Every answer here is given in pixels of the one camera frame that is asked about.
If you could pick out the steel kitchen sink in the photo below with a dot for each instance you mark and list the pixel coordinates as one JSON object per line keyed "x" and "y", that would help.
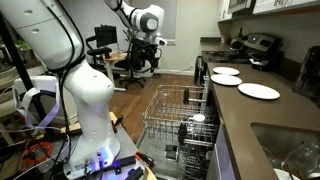
{"x": 283, "y": 136}

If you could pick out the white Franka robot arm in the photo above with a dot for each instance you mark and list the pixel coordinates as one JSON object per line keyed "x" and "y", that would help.
{"x": 90, "y": 93}

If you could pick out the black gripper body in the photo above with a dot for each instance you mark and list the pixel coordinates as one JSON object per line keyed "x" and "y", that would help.
{"x": 150, "y": 53}

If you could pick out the wooden desk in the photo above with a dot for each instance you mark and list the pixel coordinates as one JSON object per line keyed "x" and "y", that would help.
{"x": 115, "y": 56}

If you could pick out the dishwasher door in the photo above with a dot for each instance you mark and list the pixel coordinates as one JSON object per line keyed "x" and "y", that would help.
{"x": 160, "y": 153}

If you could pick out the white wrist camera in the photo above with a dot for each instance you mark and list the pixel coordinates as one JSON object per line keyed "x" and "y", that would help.
{"x": 160, "y": 41}

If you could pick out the silver black countertop appliance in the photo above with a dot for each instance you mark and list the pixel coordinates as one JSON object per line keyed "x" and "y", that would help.
{"x": 263, "y": 46}

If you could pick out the orange black hand tool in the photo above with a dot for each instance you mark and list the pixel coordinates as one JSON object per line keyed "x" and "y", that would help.
{"x": 145, "y": 158}

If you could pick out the white wall cabinet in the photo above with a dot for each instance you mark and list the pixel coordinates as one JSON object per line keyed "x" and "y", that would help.
{"x": 286, "y": 5}

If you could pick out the dark kettle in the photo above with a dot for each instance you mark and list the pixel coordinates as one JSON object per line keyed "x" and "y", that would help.
{"x": 237, "y": 41}

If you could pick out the black coffee machine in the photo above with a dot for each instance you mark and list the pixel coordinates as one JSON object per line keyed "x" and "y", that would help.
{"x": 310, "y": 76}

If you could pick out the white round plate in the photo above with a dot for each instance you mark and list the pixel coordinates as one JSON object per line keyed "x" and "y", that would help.
{"x": 258, "y": 91}
{"x": 226, "y": 71}
{"x": 226, "y": 80}

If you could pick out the lower dishwasher rack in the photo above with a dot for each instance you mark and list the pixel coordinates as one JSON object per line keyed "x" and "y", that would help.
{"x": 195, "y": 163}

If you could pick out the black gas stove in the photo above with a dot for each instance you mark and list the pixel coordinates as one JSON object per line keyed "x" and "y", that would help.
{"x": 220, "y": 56}

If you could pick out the black computer monitor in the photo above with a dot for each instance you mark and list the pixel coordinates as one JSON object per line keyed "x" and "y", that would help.
{"x": 106, "y": 36}

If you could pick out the green potted plant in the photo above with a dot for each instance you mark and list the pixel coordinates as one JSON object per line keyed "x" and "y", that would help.
{"x": 128, "y": 35}

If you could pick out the white base cabinet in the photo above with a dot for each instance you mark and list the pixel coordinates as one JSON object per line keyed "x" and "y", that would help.
{"x": 223, "y": 156}

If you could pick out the metal robot mount table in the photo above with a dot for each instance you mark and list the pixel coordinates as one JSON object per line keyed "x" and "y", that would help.
{"x": 128, "y": 146}

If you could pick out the white mug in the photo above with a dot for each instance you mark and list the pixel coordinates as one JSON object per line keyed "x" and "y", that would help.
{"x": 196, "y": 120}

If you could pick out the clear glass pitcher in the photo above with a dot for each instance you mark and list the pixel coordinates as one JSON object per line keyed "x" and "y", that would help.
{"x": 303, "y": 160}

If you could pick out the black armrest chair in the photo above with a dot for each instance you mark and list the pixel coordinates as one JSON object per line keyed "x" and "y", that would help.
{"x": 99, "y": 51}

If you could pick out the black tripod pole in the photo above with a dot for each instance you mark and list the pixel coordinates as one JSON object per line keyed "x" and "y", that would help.
{"x": 16, "y": 60}

